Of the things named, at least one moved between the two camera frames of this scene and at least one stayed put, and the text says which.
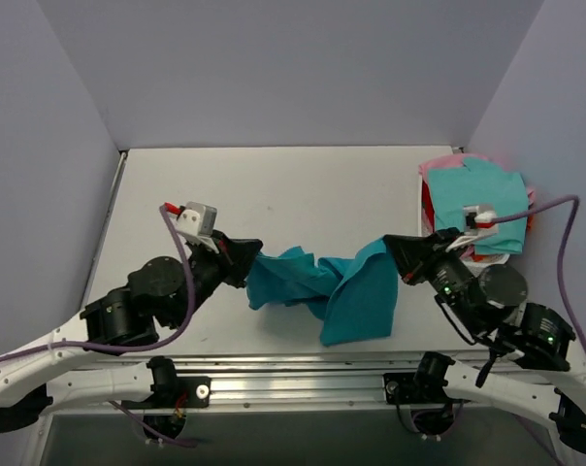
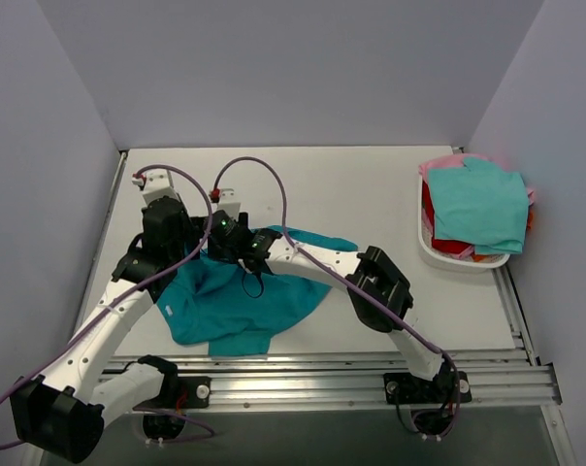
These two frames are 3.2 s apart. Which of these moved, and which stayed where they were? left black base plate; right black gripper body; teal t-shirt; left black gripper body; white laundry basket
Moved: left black gripper body; right black gripper body; teal t-shirt
Stayed: left black base plate; white laundry basket
